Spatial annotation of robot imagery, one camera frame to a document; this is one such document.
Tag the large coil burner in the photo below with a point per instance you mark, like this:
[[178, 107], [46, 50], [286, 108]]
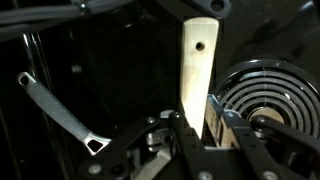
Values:
[[270, 93]]

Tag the grey frying pan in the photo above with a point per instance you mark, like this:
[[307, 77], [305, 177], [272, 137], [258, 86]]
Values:
[[56, 111]]

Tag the black electric stove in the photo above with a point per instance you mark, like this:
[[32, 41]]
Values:
[[126, 76]]

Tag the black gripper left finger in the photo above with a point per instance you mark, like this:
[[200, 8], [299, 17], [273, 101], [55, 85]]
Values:
[[185, 133]]

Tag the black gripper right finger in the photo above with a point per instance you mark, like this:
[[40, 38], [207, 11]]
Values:
[[220, 123]]

